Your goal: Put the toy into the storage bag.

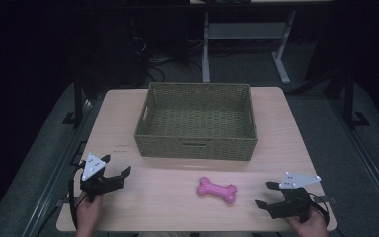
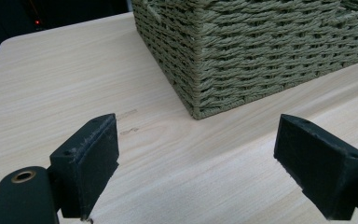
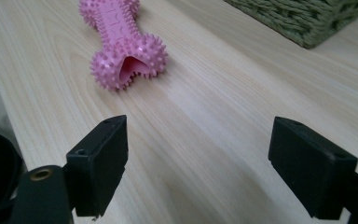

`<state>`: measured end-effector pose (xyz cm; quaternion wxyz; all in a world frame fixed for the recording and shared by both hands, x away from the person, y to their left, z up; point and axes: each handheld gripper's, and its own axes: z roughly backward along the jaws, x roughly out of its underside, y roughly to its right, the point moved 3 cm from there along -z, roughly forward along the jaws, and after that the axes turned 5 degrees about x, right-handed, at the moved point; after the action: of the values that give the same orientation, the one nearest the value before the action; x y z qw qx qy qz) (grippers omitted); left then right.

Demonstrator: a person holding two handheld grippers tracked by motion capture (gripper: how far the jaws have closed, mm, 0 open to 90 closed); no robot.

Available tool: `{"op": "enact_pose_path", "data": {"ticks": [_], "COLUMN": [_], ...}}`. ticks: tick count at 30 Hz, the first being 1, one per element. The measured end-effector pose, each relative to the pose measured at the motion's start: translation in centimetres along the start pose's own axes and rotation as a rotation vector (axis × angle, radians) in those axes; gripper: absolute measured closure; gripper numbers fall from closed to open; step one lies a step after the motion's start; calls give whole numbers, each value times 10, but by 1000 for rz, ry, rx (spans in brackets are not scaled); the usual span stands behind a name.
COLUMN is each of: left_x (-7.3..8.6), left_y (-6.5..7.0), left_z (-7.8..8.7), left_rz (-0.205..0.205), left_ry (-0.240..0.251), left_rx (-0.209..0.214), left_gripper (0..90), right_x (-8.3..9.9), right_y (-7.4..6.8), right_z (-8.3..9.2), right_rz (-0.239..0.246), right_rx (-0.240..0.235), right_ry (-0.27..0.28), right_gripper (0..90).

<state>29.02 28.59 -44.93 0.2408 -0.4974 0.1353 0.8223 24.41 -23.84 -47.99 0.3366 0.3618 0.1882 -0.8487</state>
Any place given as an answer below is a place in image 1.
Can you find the person's right hand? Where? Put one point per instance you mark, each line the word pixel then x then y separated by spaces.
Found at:
pixel 312 228

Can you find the person's left hand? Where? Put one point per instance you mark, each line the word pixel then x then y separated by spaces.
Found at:
pixel 88 214

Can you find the pink bone toy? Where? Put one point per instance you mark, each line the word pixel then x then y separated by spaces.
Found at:
pixel 216 190

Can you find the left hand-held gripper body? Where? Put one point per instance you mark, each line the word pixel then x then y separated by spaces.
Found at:
pixel 93 182

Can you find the grey metal desk frame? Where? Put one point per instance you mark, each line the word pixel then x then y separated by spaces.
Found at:
pixel 246 30

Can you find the black metal stand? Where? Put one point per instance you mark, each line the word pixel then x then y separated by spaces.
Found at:
pixel 78 102
pixel 349 98

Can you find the grey metal floor rail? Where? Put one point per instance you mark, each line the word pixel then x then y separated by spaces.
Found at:
pixel 57 171
pixel 368 158

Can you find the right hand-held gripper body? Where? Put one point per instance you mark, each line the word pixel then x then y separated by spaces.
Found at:
pixel 292 205

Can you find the green woven basket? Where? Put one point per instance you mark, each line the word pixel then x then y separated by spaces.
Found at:
pixel 195 125

